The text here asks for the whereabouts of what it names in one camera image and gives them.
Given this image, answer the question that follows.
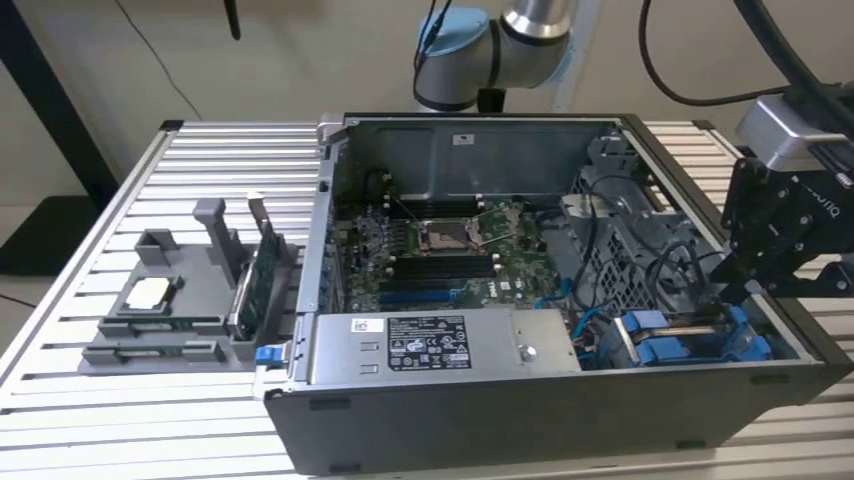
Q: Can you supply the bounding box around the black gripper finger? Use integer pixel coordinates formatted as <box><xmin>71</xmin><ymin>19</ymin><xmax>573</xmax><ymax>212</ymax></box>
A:
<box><xmin>706</xmin><ymin>248</ymin><xmax>770</xmax><ymax>306</ymax></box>
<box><xmin>758</xmin><ymin>255</ymin><xmax>854</xmax><ymax>300</ymax></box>

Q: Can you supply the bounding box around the hard disk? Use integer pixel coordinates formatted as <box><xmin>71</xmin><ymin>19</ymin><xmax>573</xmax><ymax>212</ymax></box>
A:
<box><xmin>613</xmin><ymin>303</ymin><xmax>762</xmax><ymax>352</ymax></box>

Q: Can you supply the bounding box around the metal disk bay cage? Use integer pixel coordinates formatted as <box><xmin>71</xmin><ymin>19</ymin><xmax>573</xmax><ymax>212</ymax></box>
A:
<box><xmin>558</xmin><ymin>134</ymin><xmax>806</xmax><ymax>372</ymax></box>

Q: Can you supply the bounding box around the black RAM slot bank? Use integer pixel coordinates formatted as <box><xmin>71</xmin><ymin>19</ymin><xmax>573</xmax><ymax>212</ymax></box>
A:
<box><xmin>391</xmin><ymin>253</ymin><xmax>500</xmax><ymax>292</ymax></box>
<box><xmin>387</xmin><ymin>195</ymin><xmax>487</xmax><ymax>219</ymax></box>

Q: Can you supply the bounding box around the blue expansion slot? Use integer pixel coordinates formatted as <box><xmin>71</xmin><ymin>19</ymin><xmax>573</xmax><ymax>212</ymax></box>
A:
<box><xmin>378</xmin><ymin>289</ymin><xmax>459</xmax><ymax>310</ymax></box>

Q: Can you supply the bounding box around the blue carrier in bay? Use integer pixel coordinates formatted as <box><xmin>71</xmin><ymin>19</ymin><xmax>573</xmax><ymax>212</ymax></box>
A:
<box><xmin>637</xmin><ymin>335</ymin><xmax>775</xmax><ymax>366</ymax></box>

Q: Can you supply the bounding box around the green motherboard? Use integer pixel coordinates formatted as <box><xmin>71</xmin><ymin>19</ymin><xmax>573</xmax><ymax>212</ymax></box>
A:
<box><xmin>336</xmin><ymin>197</ymin><xmax>569</xmax><ymax>314</ymax></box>

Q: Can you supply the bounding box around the metal socket cover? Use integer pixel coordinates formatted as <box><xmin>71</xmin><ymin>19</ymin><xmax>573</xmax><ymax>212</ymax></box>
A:
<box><xmin>470</xmin><ymin>204</ymin><xmax>526</xmax><ymax>246</ymax></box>

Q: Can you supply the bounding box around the black open PC case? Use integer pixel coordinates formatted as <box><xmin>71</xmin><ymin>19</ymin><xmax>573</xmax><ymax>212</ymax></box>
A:
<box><xmin>252</xmin><ymin>111</ymin><xmax>854</xmax><ymax>477</ymax></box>

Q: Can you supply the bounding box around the CPU socket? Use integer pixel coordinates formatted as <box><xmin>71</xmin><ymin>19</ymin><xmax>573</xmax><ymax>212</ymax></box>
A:
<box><xmin>416</xmin><ymin>219</ymin><xmax>472</xmax><ymax>256</ymax></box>

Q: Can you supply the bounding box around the silver power supply with label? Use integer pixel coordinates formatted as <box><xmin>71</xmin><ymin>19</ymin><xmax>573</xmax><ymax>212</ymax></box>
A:
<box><xmin>307</xmin><ymin>307</ymin><xmax>581</xmax><ymax>387</ymax></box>

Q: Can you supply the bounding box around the thin metal locking lever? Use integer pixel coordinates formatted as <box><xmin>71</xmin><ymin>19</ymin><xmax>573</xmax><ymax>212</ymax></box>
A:
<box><xmin>390</xmin><ymin>194</ymin><xmax>426</xmax><ymax>225</ymax></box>

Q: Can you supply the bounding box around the green graphics card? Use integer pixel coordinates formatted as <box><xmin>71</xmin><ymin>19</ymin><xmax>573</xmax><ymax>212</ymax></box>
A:
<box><xmin>224</xmin><ymin>191</ymin><xmax>283</xmax><ymax>342</ymax></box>

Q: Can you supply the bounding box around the grey parts rack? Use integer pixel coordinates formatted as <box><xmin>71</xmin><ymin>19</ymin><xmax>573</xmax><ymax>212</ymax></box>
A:
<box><xmin>76</xmin><ymin>196</ymin><xmax>310</xmax><ymax>377</ymax></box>

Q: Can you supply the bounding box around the green RAM stick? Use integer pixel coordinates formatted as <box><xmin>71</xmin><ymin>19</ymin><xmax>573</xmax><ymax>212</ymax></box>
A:
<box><xmin>114</xmin><ymin>319</ymin><xmax>206</xmax><ymax>335</ymax></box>
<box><xmin>109</xmin><ymin>344</ymin><xmax>199</xmax><ymax>360</ymax></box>

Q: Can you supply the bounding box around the silver CPU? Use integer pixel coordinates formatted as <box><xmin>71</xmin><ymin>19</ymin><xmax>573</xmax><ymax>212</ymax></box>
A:
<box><xmin>124</xmin><ymin>276</ymin><xmax>180</xmax><ymax>310</ymax></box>

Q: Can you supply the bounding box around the black hanging rod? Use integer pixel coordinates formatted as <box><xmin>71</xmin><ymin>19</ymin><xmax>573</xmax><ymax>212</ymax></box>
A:
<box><xmin>222</xmin><ymin>0</ymin><xmax>243</xmax><ymax>41</ymax></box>

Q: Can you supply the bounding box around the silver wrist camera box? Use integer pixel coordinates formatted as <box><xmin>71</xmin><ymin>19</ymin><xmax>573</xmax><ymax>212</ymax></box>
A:
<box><xmin>735</xmin><ymin>94</ymin><xmax>847</xmax><ymax>172</ymax></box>

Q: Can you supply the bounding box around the long black wire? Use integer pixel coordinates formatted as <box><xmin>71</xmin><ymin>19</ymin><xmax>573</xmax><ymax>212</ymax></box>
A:
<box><xmin>574</xmin><ymin>174</ymin><xmax>646</xmax><ymax>324</ymax></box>

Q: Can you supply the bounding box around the blue data wire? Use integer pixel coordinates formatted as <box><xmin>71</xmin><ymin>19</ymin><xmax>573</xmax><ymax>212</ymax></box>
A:
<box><xmin>538</xmin><ymin>278</ymin><xmax>606</xmax><ymax>354</ymax></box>

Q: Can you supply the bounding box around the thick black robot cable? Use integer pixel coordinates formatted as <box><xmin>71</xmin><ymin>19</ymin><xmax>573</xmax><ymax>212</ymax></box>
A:
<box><xmin>638</xmin><ymin>0</ymin><xmax>854</xmax><ymax>121</ymax></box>

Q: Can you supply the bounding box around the thin dark wall cable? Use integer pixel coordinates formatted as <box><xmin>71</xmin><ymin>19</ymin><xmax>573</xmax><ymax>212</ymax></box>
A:
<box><xmin>114</xmin><ymin>0</ymin><xmax>199</xmax><ymax>117</ymax></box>

